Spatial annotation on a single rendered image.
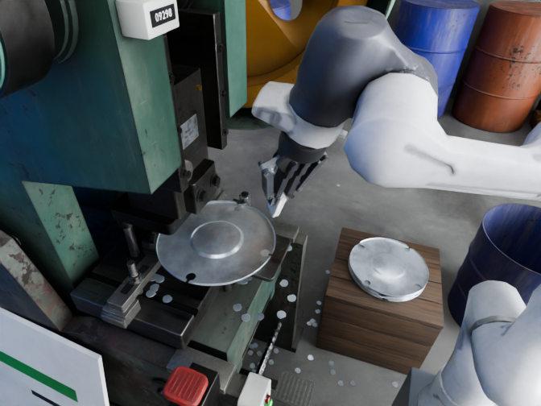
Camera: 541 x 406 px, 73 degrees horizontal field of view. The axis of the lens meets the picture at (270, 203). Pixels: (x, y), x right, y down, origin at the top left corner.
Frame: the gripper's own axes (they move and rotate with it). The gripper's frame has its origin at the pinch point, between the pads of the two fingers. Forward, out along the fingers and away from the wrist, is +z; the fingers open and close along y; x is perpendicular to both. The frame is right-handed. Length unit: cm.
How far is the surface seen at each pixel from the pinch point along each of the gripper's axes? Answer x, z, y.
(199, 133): 21.1, 0.9, -8.7
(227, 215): 12.9, 25.5, -2.1
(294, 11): 268, 134, 180
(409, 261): -11, 57, 68
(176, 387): -22.5, 15.1, -26.4
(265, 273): -7.7, 17.8, -1.8
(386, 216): 28, 110, 116
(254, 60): 44.3, 2.9, 14.7
